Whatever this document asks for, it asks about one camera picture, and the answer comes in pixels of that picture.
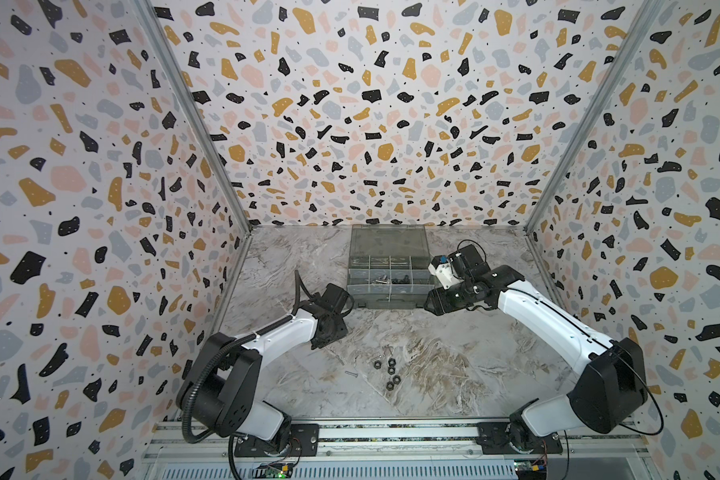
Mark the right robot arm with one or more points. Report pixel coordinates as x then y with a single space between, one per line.
610 383

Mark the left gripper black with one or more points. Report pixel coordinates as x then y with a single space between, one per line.
340 331

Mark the left circuit board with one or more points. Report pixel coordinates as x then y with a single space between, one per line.
273 471

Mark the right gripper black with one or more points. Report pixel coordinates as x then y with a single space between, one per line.
447 300

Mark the circuit board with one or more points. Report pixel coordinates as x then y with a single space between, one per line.
530 470
273 471

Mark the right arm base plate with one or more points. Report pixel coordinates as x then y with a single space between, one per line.
506 437

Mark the aluminium mounting rail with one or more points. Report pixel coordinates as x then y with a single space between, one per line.
432 439

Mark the right circuit board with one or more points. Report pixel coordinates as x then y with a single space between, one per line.
530 470

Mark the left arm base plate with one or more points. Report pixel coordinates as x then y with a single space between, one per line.
292 440

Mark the grey plastic organizer box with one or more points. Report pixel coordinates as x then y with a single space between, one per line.
395 250

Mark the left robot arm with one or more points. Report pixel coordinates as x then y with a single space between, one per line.
218 393

